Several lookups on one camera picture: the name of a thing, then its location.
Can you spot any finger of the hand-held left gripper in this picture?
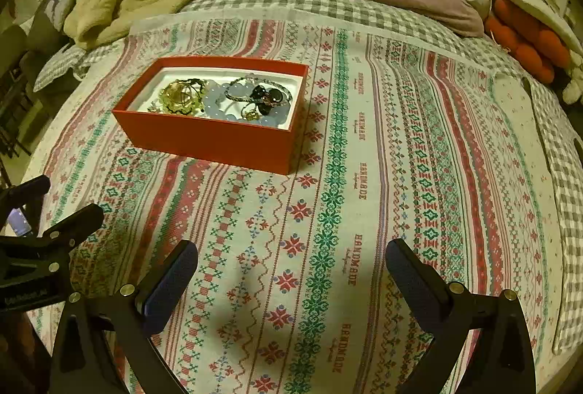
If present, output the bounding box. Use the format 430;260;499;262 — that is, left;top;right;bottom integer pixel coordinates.
0;174;52;207
40;203;105;250

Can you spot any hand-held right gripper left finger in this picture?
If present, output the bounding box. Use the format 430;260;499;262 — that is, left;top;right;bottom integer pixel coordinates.
48;239;199;394

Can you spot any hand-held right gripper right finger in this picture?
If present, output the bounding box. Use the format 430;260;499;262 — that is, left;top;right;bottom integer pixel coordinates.
385;238;536;394

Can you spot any red jewelry box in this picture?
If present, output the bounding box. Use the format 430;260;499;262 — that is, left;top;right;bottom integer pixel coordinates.
111;56;311;176

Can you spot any green bead bracelet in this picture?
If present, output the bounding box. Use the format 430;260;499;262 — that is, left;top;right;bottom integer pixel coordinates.
159;77;207;115

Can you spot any blue bead bracelet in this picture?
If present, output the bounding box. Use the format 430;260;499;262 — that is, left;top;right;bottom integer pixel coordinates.
203;80;293;127

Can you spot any striped patterned blanket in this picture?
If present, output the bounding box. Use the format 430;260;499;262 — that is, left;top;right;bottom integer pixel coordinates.
20;9;562;394

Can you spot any white floral cloth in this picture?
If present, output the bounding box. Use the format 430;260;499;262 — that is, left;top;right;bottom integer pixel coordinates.
493;72;571;355

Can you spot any orange plush toy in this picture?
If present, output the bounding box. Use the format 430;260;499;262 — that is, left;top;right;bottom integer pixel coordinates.
484;0;571;84

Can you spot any white pillow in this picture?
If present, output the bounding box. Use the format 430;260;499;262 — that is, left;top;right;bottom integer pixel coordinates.
486;0;583;59

